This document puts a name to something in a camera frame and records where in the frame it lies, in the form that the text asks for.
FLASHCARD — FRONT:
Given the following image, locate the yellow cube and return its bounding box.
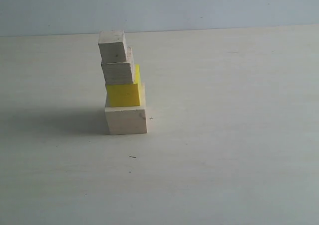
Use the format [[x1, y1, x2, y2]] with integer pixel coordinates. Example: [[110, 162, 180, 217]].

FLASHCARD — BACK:
[[105, 64, 146, 108]]

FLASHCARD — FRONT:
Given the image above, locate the large pale wooden cube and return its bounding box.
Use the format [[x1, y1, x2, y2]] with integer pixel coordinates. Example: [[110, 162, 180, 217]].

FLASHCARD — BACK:
[[104, 83, 147, 135]]

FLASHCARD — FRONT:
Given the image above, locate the medium pale wooden cube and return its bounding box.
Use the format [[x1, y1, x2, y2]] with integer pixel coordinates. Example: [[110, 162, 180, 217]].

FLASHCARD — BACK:
[[101, 47, 135, 85]]

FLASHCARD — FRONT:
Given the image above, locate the small pale wooden cube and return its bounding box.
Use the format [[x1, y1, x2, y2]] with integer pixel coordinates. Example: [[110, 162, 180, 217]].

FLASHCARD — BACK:
[[98, 30, 127, 63]]

